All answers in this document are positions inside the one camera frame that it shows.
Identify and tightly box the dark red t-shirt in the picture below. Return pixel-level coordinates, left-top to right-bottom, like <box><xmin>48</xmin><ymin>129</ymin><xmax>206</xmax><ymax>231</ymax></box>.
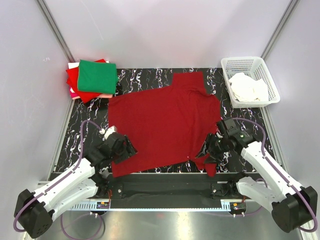
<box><xmin>108</xmin><ymin>71</ymin><xmax>221</xmax><ymax>177</ymax></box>

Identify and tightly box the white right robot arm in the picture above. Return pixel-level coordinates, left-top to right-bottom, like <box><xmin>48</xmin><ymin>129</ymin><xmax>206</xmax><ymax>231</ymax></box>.
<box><xmin>197</xmin><ymin>117</ymin><xmax>319</xmax><ymax>233</ymax></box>

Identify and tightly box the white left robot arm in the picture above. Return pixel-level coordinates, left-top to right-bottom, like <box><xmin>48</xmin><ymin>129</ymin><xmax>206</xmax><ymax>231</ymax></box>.
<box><xmin>13</xmin><ymin>130</ymin><xmax>138</xmax><ymax>239</ymax></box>

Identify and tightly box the white crumpled t-shirt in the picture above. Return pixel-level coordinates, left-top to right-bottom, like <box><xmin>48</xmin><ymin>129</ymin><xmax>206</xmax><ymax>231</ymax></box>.
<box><xmin>229</xmin><ymin>72</ymin><xmax>269</xmax><ymax>102</ymax></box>

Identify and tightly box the white plastic basket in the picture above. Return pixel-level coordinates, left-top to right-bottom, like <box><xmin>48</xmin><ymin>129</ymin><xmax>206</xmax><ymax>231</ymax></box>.
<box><xmin>220</xmin><ymin>56</ymin><xmax>281</xmax><ymax>109</ymax></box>

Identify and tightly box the red folded t-shirt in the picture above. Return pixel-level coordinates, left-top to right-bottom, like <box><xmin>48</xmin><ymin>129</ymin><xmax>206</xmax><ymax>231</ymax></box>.
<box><xmin>66</xmin><ymin>67</ymin><xmax>102</xmax><ymax>103</ymax></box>

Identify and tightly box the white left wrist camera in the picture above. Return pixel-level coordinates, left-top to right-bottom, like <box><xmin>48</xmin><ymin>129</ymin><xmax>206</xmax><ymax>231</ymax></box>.
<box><xmin>99</xmin><ymin>126</ymin><xmax>117</xmax><ymax>140</ymax></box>

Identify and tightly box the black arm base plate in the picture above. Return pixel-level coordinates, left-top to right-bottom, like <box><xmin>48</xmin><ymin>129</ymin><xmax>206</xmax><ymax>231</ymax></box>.
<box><xmin>89</xmin><ymin>173</ymin><xmax>249</xmax><ymax>212</ymax></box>

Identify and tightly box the aluminium frame post left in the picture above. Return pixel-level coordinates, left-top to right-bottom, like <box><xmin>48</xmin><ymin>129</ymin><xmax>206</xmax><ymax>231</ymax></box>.
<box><xmin>35</xmin><ymin>0</ymin><xmax>76</xmax><ymax>63</ymax></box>

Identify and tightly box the aluminium frame post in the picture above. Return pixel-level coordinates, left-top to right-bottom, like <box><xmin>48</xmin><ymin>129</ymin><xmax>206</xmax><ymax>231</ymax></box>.
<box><xmin>35</xmin><ymin>0</ymin><xmax>76</xmax><ymax>63</ymax></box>
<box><xmin>260</xmin><ymin>0</ymin><xmax>300</xmax><ymax>60</ymax></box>

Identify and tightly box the aluminium frame post right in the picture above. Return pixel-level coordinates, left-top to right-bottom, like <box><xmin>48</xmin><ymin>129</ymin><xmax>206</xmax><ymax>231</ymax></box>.
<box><xmin>260</xmin><ymin>0</ymin><xmax>300</xmax><ymax>60</ymax></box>

